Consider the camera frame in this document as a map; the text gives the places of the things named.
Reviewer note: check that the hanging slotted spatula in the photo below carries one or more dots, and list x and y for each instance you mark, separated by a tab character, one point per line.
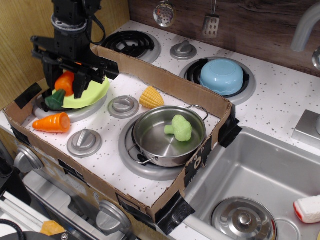
211	23

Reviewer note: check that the back left burner coil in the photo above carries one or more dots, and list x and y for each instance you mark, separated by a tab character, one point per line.
136	44

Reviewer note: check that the steel pot lid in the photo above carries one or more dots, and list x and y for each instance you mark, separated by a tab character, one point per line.
242	218

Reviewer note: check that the back right burner coil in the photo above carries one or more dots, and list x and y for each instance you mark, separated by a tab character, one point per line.
192	73

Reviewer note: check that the orange toy carrot with stem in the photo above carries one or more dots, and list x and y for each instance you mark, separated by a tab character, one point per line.
62	90

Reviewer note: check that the light green plate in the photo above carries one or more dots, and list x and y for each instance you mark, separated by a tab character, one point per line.
90	96

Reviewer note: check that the hanging perforated ladle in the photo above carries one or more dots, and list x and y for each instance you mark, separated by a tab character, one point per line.
164	13

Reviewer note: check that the oven front knob left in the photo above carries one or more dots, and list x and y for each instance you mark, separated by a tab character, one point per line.
26	161

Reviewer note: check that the oven knob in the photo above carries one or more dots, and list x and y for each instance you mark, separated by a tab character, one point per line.
26	161
110	219

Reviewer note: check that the yellow cloth scrap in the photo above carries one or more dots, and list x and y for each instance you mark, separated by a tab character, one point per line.
50	228

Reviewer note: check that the steel sink basin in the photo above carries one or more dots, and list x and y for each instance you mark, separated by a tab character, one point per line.
260	168

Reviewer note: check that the cardboard fence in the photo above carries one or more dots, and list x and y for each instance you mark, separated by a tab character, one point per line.
151	202

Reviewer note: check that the green toy broccoli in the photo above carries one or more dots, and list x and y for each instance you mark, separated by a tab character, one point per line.
180	128

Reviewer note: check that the silver stove knob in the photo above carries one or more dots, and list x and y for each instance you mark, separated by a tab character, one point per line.
183	51
123	107
84	143

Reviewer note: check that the silver stove knob middle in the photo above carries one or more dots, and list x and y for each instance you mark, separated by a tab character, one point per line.
123	107

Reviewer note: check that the burner coil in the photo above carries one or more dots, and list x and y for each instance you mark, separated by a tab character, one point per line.
136	44
192	73

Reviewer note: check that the silver stove knob back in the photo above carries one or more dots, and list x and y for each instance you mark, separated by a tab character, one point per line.
183	51

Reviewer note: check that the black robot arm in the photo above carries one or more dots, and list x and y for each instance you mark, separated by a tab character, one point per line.
76	16

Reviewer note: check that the steel pot with handles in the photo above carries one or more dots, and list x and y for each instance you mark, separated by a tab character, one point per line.
162	149

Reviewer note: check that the silver stove knob front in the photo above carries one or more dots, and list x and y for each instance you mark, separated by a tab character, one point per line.
84	143

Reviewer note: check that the red and white sponge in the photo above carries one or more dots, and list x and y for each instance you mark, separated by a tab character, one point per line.
308	209

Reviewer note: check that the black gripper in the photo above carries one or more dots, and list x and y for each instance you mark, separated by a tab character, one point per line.
71	52

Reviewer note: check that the silver faucet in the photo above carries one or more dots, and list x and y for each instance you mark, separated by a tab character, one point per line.
305	44

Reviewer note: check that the light blue plastic bowl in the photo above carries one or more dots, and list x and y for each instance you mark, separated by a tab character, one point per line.
222	76

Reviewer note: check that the orange toy carrot piece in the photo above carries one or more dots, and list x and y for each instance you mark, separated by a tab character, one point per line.
57	123

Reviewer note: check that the yellow toy corn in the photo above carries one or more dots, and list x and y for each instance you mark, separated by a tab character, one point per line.
151	98

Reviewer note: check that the oven front knob right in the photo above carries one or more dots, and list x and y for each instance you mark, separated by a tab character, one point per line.
110	219

